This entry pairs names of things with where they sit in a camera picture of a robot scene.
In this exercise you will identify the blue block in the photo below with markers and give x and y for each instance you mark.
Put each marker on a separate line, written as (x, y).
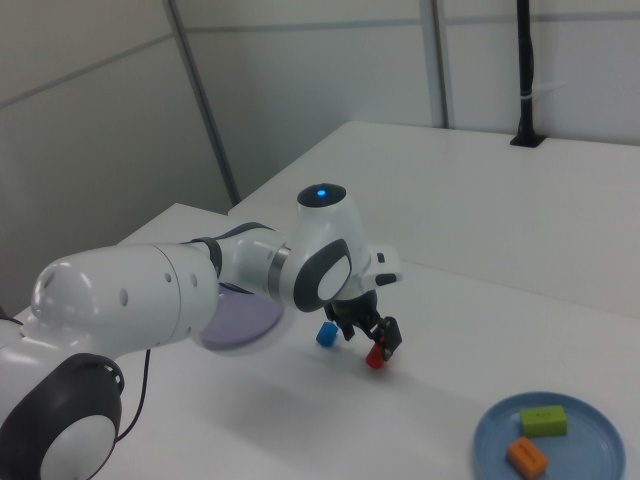
(326, 334)

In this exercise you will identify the purple plate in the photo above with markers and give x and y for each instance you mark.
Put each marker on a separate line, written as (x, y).
(245, 322)

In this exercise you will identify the green block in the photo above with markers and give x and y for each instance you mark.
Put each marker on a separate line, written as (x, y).
(544, 421)

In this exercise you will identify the orange block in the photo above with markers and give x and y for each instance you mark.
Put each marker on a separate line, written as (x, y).
(525, 456)

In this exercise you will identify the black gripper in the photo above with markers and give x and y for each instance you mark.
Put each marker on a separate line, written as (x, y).
(355, 310)

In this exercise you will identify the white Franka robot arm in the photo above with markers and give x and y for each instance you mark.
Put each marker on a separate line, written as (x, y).
(125, 295)

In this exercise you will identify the white zip tie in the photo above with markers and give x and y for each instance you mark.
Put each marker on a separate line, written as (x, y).
(526, 95)

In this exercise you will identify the grey partition post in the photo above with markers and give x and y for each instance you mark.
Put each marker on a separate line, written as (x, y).
(442, 65)
(200, 100)

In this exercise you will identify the black pole with base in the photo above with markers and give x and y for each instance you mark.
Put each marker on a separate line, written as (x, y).
(525, 60)

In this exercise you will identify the blue plate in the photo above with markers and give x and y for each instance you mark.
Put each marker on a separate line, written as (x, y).
(495, 435)

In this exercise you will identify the red block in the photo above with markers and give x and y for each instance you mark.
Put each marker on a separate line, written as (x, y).
(374, 360)

